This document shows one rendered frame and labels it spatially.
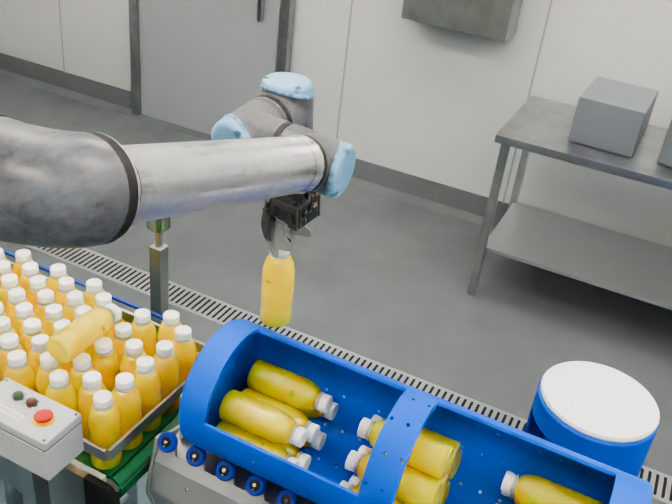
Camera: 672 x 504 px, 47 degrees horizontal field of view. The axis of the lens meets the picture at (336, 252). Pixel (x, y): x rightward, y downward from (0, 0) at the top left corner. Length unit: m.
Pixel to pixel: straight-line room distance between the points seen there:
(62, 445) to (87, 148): 0.96
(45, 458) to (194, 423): 0.28
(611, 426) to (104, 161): 1.42
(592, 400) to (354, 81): 3.36
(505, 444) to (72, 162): 1.13
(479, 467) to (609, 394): 0.45
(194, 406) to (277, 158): 0.69
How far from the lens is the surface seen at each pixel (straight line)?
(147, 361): 1.79
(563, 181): 4.74
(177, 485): 1.80
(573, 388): 1.99
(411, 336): 3.77
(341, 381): 1.73
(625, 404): 2.00
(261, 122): 1.26
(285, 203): 1.45
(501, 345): 3.85
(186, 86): 5.61
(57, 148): 0.77
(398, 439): 1.46
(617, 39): 4.47
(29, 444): 1.65
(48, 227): 0.77
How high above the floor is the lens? 2.22
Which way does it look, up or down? 31 degrees down
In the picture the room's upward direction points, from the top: 7 degrees clockwise
